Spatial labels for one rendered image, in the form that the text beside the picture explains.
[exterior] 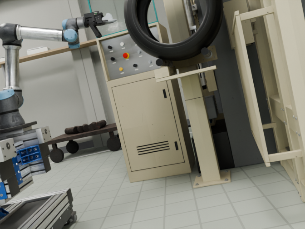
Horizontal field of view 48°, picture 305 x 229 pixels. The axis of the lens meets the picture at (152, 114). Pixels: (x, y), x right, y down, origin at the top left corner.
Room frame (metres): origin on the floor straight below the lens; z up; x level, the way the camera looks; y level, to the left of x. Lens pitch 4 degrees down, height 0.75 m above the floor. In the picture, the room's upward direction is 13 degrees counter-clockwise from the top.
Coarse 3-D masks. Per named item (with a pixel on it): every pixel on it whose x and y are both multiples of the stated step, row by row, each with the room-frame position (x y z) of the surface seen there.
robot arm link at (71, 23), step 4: (64, 20) 2.28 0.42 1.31; (68, 20) 2.27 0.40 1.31; (72, 20) 2.26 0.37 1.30; (76, 20) 2.25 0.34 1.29; (64, 24) 2.27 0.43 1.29; (68, 24) 2.26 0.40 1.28; (72, 24) 2.26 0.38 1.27; (76, 24) 2.25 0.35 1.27; (64, 28) 2.28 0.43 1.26; (68, 28) 2.26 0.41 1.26; (72, 28) 2.26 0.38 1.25; (76, 28) 2.27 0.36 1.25
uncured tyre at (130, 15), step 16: (128, 0) 2.08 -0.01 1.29; (144, 0) 2.34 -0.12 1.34; (208, 0) 1.97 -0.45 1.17; (128, 16) 2.08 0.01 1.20; (144, 16) 2.35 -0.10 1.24; (208, 16) 1.97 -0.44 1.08; (128, 32) 2.15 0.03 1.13; (144, 32) 2.07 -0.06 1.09; (208, 32) 1.99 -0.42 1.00; (144, 48) 2.10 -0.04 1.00; (160, 48) 2.05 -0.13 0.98; (176, 48) 2.03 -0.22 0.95; (192, 48) 2.02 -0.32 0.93
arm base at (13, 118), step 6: (0, 114) 2.07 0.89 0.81; (6, 114) 2.06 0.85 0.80; (12, 114) 2.07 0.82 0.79; (18, 114) 2.10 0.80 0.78; (0, 120) 2.06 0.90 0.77; (6, 120) 2.05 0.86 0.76; (12, 120) 2.05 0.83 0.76; (18, 120) 2.07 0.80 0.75; (24, 120) 2.13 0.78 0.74; (0, 126) 2.05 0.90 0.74; (6, 126) 2.04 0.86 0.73; (12, 126) 2.04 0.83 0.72
